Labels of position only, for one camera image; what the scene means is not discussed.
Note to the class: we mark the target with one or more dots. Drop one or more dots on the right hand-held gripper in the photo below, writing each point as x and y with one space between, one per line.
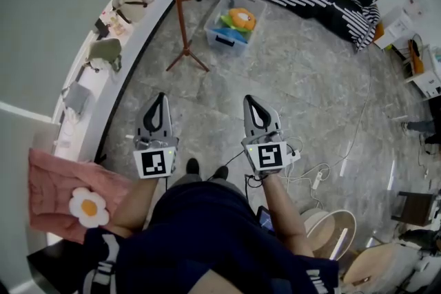
270 156

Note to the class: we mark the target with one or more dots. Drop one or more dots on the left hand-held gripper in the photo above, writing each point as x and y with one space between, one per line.
155 162

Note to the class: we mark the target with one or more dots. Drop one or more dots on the brown wooden coat rack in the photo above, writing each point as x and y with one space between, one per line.
179 10

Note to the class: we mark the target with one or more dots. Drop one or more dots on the person's right forearm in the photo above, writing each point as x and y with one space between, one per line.
284 210

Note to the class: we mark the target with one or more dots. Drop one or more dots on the person's left forearm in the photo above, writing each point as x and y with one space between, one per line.
138 203

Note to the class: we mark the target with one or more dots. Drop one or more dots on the person's black left shoe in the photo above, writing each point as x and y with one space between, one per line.
193 165

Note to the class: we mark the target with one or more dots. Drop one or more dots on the person's black shoe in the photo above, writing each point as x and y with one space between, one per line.
221 172
193 165

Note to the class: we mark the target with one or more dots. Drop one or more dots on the person's black right shoe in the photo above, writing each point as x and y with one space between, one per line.
221 172

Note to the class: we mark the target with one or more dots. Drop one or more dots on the person's gray trousers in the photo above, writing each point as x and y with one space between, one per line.
189 179

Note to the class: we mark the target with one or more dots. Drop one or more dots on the white power strip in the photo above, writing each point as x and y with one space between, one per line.
317 180

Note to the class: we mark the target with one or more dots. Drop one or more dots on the small gray bag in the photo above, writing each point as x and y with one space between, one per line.
76 96

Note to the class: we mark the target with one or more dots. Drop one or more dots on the clear plastic storage bin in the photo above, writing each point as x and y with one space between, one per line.
237 44

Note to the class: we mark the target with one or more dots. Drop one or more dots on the white curved counter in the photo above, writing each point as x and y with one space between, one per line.
134 44

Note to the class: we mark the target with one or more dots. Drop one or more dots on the olive green bag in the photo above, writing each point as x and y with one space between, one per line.
103 50

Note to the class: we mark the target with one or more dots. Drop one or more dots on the small black screen device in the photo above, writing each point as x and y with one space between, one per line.
266 220

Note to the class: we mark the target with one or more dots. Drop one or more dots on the blue plush toy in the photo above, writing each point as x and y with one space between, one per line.
227 35

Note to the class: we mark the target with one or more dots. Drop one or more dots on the white egg flower plush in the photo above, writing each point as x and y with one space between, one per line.
89 207

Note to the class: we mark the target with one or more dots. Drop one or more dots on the orange flower plush toy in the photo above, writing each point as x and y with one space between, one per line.
243 18

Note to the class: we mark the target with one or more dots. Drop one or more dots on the green plush toy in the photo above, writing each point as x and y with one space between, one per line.
224 20

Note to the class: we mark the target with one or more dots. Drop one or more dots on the small black stand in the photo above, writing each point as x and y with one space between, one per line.
102 28

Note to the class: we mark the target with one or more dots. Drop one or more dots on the pink cloth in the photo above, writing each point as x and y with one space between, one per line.
51 182

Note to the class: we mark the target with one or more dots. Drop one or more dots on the person's dark navy shirt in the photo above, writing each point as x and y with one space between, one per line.
206 234

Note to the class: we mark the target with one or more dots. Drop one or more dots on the beige handbag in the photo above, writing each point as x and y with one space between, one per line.
132 7

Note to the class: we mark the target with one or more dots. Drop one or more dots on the round beige wooden stool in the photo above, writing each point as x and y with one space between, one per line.
330 234

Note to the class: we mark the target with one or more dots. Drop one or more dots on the white cardboard box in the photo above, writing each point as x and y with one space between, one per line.
394 27

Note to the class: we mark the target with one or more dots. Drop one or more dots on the white shelf unit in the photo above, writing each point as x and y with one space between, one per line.
429 79

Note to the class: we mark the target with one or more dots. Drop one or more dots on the dark wooden stool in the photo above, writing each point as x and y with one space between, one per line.
415 208

